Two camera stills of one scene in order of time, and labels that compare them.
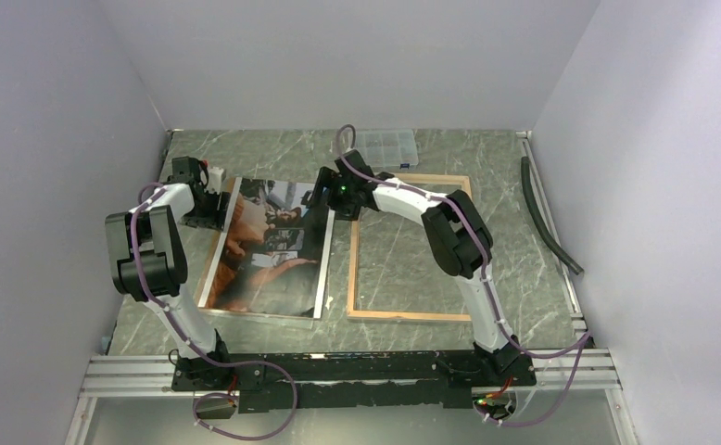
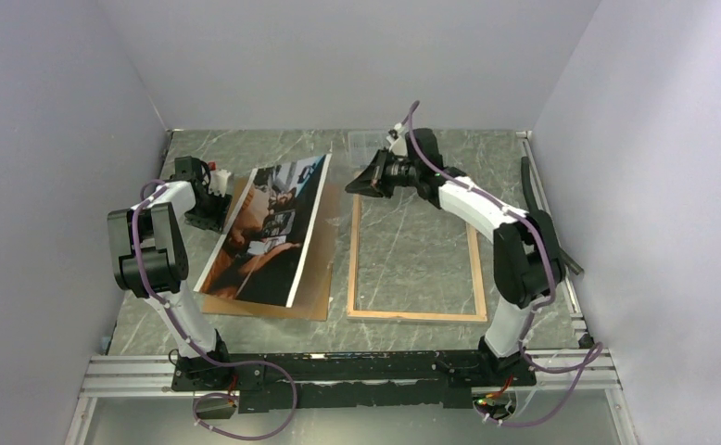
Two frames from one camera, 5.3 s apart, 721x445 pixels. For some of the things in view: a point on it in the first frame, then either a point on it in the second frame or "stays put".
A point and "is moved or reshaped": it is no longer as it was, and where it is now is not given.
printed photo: [273, 255] is moved or reshaped
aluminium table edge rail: [575, 310] stays put
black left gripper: [216, 219] stays put
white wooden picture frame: [355, 315] stays put
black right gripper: [329, 180] -> [362, 184]
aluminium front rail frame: [142, 376] stays put
